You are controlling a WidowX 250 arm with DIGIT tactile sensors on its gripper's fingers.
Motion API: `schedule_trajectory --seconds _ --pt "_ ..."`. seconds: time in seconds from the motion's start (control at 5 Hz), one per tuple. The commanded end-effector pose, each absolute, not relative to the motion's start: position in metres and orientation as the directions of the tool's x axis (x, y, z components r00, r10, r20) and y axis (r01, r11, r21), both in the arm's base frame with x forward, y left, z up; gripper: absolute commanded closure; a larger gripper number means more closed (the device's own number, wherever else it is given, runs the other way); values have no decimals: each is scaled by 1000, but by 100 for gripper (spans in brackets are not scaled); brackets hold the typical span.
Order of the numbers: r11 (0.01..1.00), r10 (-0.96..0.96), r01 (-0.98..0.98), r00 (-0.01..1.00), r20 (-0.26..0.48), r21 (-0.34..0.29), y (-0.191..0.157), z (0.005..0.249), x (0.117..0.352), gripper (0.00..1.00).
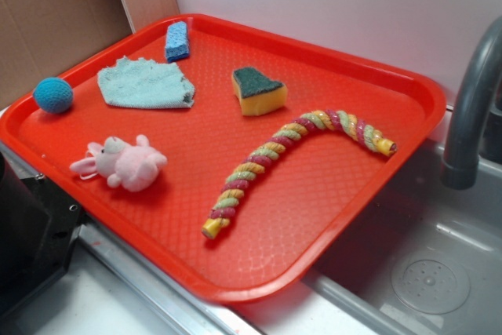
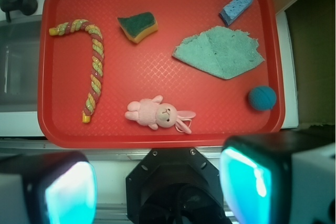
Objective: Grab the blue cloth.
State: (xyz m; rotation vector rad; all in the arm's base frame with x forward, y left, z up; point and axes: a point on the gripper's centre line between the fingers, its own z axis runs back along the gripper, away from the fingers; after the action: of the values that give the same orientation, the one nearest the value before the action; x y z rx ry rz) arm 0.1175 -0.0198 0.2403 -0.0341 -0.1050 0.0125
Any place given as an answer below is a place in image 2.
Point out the brown cardboard panel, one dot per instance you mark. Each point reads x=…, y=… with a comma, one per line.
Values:
x=312, y=32

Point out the grey sink basin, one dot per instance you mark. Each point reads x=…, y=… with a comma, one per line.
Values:
x=20, y=41

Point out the twisted multicolour rope toy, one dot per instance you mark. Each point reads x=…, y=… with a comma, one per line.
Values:
x=96, y=76

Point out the red plastic tray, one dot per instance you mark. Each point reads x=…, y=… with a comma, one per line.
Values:
x=132, y=72

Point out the green and yellow scrub sponge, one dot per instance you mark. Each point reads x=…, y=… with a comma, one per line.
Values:
x=139, y=26

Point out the pink plush bunny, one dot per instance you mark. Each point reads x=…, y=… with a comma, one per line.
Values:
x=154, y=113

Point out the blue knitted ball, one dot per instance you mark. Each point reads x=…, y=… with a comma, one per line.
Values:
x=262, y=98

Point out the light blue microfiber cloth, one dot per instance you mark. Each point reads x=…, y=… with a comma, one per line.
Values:
x=220, y=51

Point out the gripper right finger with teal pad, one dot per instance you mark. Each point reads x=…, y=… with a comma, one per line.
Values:
x=283, y=177

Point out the blue rectangular sponge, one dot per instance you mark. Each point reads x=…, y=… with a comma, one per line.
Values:
x=231, y=11

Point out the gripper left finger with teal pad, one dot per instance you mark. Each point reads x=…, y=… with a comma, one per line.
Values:
x=48, y=188

